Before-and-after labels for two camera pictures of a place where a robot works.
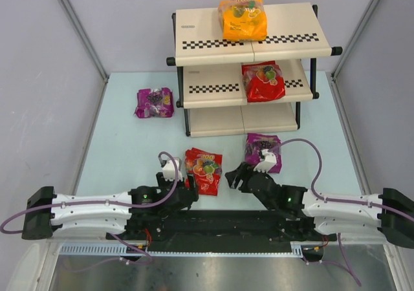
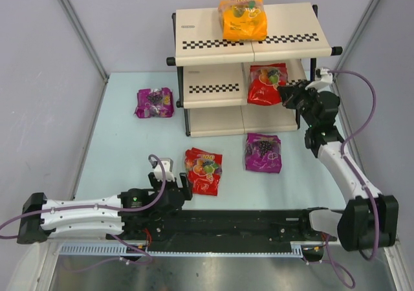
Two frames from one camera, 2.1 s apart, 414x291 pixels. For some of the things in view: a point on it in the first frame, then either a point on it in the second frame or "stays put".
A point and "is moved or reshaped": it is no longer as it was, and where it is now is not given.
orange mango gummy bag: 242,19 stays put
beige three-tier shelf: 211,81 stays put
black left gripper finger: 191,181 -> 186,186
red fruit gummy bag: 206,167 stays put
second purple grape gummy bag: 156,102 stays put
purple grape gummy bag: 255,143 stays put
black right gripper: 244,180 -> 295,95
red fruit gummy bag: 262,81 is moved or reshaped
